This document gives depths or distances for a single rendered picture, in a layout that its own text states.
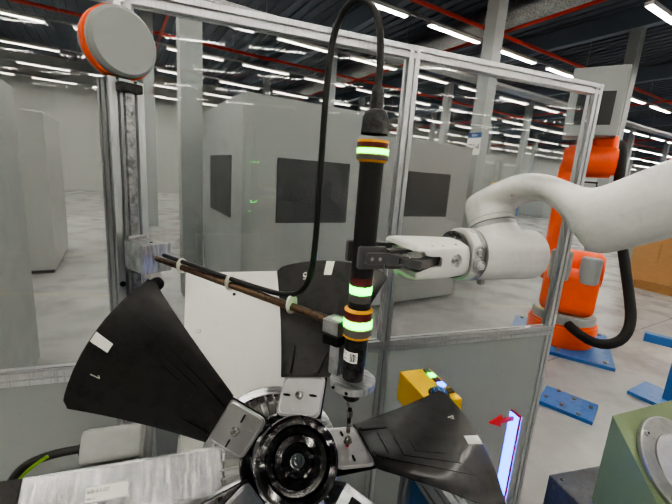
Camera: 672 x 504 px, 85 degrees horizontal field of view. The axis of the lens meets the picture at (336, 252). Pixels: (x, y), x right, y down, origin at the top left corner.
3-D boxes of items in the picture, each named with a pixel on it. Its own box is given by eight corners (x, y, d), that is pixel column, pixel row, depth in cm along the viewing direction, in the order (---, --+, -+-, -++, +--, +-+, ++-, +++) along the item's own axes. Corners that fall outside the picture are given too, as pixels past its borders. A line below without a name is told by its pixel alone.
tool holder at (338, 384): (310, 380, 58) (314, 321, 56) (337, 364, 63) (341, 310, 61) (358, 404, 52) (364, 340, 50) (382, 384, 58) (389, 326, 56)
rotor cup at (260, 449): (225, 438, 60) (229, 434, 49) (304, 398, 67) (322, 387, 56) (258, 533, 56) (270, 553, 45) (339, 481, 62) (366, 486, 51)
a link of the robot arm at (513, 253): (480, 215, 57) (493, 272, 54) (544, 217, 61) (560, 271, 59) (448, 234, 65) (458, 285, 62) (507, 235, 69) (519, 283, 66)
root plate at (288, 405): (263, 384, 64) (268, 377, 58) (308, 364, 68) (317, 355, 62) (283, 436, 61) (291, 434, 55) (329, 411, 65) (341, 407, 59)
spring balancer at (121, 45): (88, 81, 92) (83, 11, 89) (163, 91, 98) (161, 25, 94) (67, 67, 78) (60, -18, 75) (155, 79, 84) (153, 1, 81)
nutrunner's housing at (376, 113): (333, 399, 57) (357, 85, 48) (347, 388, 60) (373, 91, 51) (354, 409, 55) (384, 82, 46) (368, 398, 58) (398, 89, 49)
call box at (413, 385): (395, 402, 109) (399, 370, 107) (425, 398, 112) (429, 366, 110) (424, 440, 94) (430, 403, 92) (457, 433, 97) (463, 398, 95)
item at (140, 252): (122, 269, 92) (120, 235, 90) (150, 265, 98) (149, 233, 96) (143, 278, 86) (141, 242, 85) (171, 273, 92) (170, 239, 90)
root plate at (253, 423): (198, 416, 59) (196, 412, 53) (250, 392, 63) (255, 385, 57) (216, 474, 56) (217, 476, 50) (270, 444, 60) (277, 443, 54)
